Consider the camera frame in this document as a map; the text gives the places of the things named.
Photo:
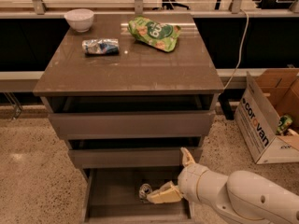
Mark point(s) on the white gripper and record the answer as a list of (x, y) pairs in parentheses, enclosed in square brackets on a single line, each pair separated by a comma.
[(189, 183)]

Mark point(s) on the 7up soda can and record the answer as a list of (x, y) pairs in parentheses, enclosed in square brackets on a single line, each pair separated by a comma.
[(144, 191)]

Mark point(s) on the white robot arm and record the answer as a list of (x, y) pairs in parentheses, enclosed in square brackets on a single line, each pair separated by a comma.
[(239, 198)]

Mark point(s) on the middle grey drawer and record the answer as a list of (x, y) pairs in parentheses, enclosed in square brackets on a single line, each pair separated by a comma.
[(133, 152)]

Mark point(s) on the grey drawer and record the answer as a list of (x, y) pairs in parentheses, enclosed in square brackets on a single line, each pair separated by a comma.
[(86, 117), (133, 152), (112, 197)]

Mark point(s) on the bottom grey drawer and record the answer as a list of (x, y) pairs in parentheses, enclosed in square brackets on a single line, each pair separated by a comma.
[(112, 197)]

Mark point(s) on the top grey drawer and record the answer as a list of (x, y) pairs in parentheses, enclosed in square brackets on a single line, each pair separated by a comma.
[(86, 117)]

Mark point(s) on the grey drawer cabinet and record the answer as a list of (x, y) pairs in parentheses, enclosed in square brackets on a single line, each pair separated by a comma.
[(136, 70)]

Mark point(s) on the green can in box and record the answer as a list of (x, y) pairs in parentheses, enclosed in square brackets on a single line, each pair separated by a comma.
[(285, 122)]

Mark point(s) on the corovan cardboard box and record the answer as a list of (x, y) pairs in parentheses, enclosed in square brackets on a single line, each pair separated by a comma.
[(266, 98)]

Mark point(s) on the green chip bag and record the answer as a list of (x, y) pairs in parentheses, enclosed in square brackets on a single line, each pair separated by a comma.
[(158, 35)]

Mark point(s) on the blue crumpled snack packet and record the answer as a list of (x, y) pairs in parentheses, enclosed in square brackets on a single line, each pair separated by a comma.
[(101, 46)]

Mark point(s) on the white ceramic bowl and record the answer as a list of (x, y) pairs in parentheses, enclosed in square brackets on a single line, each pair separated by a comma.
[(80, 20)]

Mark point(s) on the metal railing frame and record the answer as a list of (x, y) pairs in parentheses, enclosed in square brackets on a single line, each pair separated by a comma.
[(137, 3)]

